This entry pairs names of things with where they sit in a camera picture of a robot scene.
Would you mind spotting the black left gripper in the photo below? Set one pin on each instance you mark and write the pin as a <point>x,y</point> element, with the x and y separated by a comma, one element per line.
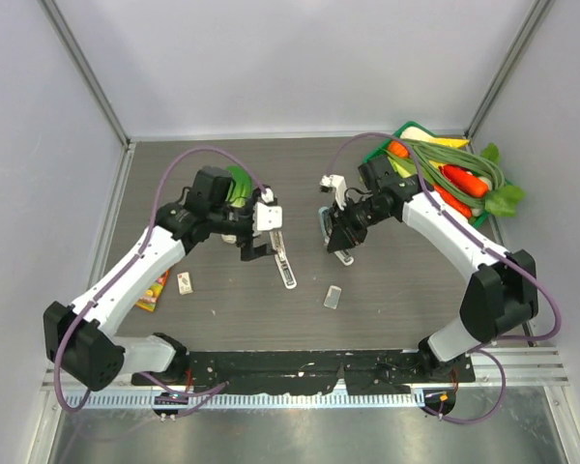
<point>248,251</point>

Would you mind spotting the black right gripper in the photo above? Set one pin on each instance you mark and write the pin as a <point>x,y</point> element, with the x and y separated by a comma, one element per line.
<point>345,235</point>

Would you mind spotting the white stapler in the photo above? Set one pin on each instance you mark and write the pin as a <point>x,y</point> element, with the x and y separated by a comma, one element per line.
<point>281,259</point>

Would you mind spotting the staples tray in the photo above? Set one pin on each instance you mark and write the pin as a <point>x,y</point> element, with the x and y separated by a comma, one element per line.
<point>332,297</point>

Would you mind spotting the staples box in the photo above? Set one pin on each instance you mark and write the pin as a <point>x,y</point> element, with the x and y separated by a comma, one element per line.
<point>184,283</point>

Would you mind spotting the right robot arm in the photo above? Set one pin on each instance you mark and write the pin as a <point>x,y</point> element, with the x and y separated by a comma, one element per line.
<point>499,295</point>

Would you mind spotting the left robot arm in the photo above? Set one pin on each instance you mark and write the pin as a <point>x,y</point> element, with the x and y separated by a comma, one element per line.
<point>79,337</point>

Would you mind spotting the green bok choy toy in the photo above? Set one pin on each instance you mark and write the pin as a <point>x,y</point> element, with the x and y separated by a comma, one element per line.
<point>242,188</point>

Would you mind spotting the pale green leek toy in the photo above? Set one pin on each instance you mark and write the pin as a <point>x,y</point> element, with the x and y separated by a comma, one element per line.
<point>404,167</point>

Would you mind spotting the orange pumpkin toy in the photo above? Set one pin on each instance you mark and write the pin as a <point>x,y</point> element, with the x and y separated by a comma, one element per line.
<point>396,149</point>

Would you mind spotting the colourful snack packet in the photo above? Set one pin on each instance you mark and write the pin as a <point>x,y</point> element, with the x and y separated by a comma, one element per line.
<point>150,299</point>

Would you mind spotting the red chili pepper toy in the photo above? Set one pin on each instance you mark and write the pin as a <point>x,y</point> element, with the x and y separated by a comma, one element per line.
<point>456,204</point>

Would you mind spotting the green long beans bundle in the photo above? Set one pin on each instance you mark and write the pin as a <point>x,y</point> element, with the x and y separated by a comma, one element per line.
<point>426,152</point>

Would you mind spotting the white radish toy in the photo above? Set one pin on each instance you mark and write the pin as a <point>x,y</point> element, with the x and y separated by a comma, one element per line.
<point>417,133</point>

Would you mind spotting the green plastic tray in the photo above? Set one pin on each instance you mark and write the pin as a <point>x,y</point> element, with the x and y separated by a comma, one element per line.
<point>480,215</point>

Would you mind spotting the orange carrot toy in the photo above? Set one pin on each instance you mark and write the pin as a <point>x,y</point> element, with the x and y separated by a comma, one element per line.
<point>466,182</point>

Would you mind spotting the yellow corn toy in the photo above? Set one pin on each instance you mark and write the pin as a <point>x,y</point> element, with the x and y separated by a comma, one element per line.
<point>454,143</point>

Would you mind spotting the green lettuce leaf toy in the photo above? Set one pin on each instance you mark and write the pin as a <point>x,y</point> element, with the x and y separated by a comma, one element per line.
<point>503,197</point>

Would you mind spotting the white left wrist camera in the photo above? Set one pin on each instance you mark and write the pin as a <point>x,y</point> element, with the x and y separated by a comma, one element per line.
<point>267,214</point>

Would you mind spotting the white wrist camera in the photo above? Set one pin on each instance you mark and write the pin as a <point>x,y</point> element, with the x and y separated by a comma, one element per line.
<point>267,214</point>
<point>335,184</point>

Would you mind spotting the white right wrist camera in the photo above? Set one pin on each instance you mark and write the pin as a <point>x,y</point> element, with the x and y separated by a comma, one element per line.
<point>335,184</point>

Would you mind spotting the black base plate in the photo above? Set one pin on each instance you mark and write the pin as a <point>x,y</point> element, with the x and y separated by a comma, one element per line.
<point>364,372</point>

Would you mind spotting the perforated cable duct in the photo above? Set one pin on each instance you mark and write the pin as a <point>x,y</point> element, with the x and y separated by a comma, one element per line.
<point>338,399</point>

